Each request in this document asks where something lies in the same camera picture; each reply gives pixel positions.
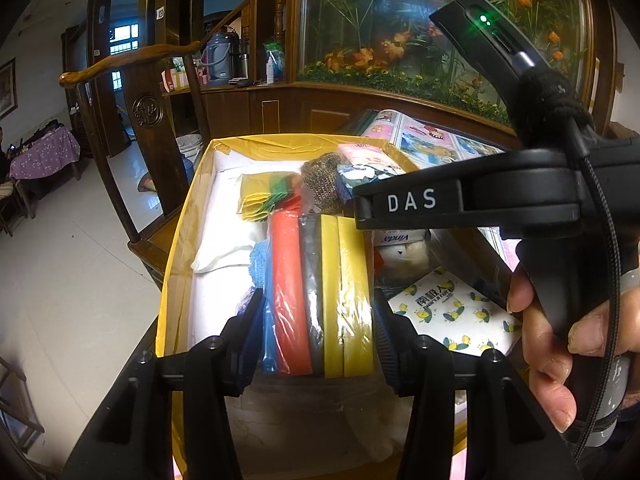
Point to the table with purple cloth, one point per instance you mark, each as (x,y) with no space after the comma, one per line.
(45,155)

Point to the framed wall picture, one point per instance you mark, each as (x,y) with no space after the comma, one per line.
(7,90)

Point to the blue and white tissue pack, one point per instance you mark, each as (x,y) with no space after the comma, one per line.
(400,236)

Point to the pink carton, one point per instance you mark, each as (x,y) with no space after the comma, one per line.
(175,80)

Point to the yellow cardboard box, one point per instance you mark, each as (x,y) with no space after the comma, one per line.
(172,270)

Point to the white bucket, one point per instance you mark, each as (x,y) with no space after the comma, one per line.
(189,147)

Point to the grey blue thermos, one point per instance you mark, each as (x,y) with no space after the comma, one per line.
(220,60)

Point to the green and yellow sponge pack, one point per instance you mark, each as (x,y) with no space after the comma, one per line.
(260,200)

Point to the pink tissue pack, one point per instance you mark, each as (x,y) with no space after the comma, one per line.
(360,152)

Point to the grey knitted scouring cloth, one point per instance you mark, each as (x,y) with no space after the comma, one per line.
(322,182)

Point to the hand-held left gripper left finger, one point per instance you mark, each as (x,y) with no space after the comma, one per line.
(252,340)

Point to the white cloth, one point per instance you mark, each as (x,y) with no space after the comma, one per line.
(220,240)

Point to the glass panel with artificial flowers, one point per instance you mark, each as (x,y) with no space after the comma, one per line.
(375,20)

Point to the colourful doormat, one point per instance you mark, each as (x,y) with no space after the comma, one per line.
(147,182)

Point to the light blue knitted cloth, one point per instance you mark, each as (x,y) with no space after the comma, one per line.
(260,260)

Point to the lemon print tissue pack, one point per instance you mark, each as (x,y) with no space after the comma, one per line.
(450,315)

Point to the person's right hand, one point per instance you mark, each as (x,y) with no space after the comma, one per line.
(547,360)

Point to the wooden chair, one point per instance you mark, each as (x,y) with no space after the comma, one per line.
(150,110)

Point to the zip bag of coloured sponges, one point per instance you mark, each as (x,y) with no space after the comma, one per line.
(330,285)

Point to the white plastic bottle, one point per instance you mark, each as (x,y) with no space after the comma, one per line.
(270,67)

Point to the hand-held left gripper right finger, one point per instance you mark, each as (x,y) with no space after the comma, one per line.
(387,340)

